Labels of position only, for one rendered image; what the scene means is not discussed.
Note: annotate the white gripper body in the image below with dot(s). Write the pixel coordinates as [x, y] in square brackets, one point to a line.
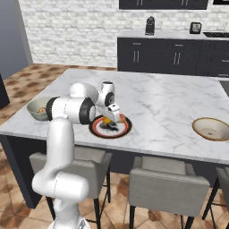
[112, 111]

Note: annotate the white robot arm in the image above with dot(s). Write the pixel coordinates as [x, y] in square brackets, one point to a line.
[61, 143]

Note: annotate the black red white plate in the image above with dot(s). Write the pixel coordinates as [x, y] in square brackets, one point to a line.
[119, 131]

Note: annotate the grey green bowl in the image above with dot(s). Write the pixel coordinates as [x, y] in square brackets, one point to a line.
[36, 105]

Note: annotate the white tan rimmed bowl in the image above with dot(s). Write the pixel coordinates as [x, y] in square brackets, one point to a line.
[210, 128]

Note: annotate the dark island counter base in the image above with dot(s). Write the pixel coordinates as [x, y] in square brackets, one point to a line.
[18, 167]

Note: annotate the yellow fruit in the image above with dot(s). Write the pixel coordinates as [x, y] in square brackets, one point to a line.
[106, 120]

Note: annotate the orange fruit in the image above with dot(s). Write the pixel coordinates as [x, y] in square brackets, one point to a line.
[122, 118]

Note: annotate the grey upholstered bar stool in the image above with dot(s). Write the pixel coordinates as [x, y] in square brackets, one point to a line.
[167, 184]
[223, 182]
[91, 168]

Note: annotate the dark base cabinet run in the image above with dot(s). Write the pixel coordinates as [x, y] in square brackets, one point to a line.
[158, 56]

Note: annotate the black coffee machine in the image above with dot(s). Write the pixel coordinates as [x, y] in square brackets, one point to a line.
[150, 26]

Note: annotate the dark tall cabinet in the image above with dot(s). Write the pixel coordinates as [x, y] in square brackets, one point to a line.
[3, 92]

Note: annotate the black toaster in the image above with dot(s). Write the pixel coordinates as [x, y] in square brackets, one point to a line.
[195, 27]

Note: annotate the black hob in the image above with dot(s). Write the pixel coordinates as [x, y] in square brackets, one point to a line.
[217, 34]

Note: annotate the dark wall cabinet run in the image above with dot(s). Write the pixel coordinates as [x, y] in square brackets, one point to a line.
[162, 4]

